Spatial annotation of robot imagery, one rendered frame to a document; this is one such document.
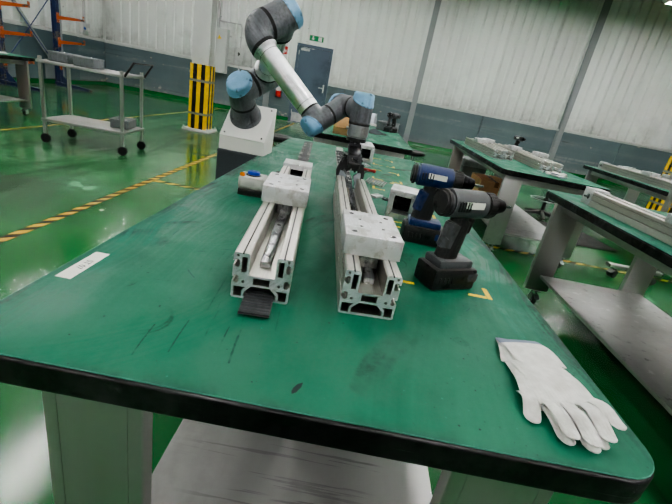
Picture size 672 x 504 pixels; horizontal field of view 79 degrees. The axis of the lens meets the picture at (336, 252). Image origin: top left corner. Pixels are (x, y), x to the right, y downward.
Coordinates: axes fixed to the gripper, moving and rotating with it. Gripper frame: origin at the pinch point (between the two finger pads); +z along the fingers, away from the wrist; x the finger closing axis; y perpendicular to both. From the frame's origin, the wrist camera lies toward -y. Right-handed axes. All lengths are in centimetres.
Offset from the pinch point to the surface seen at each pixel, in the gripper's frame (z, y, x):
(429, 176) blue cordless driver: -17.9, -40.7, -17.5
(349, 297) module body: -2, -86, 4
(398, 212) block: -0.5, -17.2, -17.1
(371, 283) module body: -4, -82, -1
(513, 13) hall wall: -292, 1061, -434
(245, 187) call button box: -1.3, -21.8, 33.6
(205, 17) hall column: -100, 608, 225
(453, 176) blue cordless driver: -19, -41, -24
